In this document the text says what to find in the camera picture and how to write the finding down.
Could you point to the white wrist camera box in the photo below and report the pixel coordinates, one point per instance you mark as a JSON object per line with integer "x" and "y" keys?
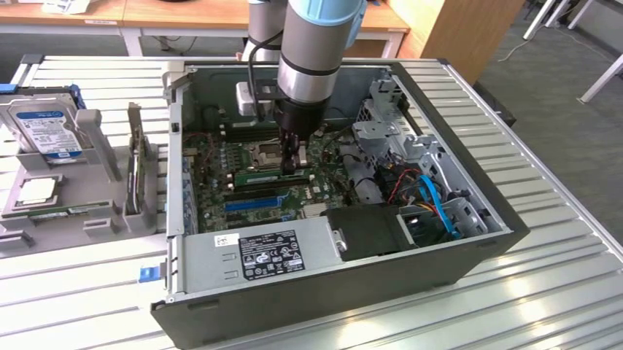
{"x": 245, "y": 98}

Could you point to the silver CPU chip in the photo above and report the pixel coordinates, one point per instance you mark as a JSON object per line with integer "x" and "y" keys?
{"x": 37, "y": 191}

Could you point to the white desk item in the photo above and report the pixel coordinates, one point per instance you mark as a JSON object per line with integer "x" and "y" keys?
{"x": 65, "y": 6}

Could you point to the black expansion slot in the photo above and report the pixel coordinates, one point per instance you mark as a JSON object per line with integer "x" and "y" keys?
{"x": 257, "y": 195}

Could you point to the black RAM slot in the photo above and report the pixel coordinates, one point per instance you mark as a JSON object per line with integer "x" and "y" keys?
{"x": 262, "y": 187}

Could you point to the black power supply label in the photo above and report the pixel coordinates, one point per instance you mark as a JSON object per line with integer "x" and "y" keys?
{"x": 270, "y": 255}

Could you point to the green RAM stick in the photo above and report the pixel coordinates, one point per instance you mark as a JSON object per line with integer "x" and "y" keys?
{"x": 257, "y": 179}
{"x": 68, "y": 212}

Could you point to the graphics card metal bracket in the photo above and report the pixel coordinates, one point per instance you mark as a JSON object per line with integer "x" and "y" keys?
{"x": 137, "y": 164}

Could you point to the white table leg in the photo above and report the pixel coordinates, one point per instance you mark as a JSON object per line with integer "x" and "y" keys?
{"x": 535, "y": 18}
{"x": 600, "y": 78}

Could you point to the black open PC case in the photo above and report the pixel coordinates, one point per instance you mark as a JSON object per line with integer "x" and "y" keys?
{"x": 340, "y": 299}

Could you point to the blue expansion slot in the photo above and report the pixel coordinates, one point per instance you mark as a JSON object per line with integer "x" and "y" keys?
{"x": 252, "y": 205}

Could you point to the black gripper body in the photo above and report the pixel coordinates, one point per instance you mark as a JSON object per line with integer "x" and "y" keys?
{"x": 298, "y": 118}

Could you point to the CPU socket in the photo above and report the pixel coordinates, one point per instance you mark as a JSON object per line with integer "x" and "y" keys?
{"x": 264, "y": 155}

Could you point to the wooden desk white frame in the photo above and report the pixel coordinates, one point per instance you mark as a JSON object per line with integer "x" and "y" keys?
{"x": 169, "y": 16}

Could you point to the wooden cabinet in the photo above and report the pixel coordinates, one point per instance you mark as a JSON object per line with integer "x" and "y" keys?
{"x": 467, "y": 33}

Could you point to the silver metal disk bay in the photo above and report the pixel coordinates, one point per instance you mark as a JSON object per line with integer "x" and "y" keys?
{"x": 428, "y": 153}

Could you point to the grey parts rack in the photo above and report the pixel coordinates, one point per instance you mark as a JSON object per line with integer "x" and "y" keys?
{"x": 101, "y": 160}

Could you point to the blue case latch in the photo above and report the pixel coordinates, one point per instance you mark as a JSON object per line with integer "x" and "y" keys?
{"x": 148, "y": 275}

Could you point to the green motherboard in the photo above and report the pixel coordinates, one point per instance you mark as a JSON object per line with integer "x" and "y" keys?
{"x": 252, "y": 211}

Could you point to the hard disk blue label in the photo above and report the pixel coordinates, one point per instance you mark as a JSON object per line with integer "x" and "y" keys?
{"x": 41, "y": 127}

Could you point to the grey power supply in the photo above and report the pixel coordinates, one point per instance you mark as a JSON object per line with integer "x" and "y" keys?
{"x": 209, "y": 262}

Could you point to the silver chipset heat sink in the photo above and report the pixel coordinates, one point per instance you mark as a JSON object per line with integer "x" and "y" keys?
{"x": 314, "y": 211}

